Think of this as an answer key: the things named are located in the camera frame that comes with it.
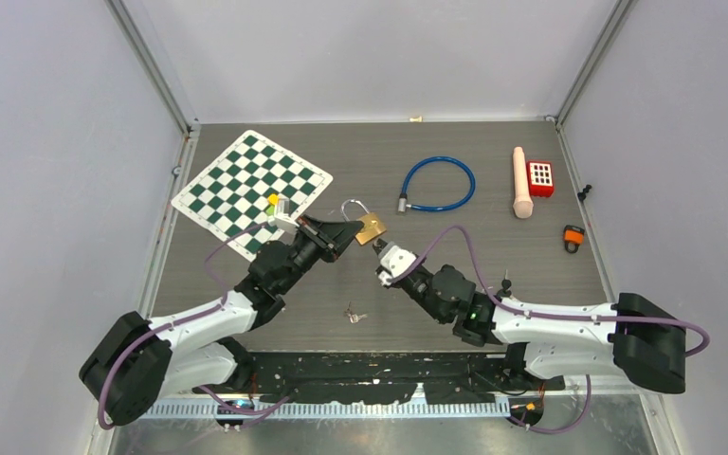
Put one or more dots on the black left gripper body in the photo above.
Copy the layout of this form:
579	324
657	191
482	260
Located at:
309	248

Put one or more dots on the aluminium frame rail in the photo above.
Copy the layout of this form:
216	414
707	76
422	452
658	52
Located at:
203	402

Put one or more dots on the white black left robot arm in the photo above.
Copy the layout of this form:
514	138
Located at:
140	360

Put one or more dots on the small orange padlock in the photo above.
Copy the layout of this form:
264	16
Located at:
573	238

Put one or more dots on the beige wooden rolling pin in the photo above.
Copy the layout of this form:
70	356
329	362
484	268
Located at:
523	205

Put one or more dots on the red block with holes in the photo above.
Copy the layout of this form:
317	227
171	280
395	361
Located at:
540	178

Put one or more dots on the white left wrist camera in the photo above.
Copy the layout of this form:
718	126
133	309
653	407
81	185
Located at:
282	218

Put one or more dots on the black front base panel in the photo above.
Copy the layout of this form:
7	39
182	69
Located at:
381	378

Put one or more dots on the black headed key bunch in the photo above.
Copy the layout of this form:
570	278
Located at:
505	286

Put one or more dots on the yellow block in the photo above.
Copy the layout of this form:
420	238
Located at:
273	199

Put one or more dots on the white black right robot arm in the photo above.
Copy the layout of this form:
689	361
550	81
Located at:
632	337

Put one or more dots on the green white chessboard mat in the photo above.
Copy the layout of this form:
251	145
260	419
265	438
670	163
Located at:
229	197

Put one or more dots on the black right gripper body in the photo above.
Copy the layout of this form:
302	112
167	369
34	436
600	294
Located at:
418	285

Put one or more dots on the silver keys with white tag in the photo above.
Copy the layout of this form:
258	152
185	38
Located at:
353	316

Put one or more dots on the brass padlock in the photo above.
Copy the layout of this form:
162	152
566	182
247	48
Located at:
373	226

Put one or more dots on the black knob on rail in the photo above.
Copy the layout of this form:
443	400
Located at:
583	194

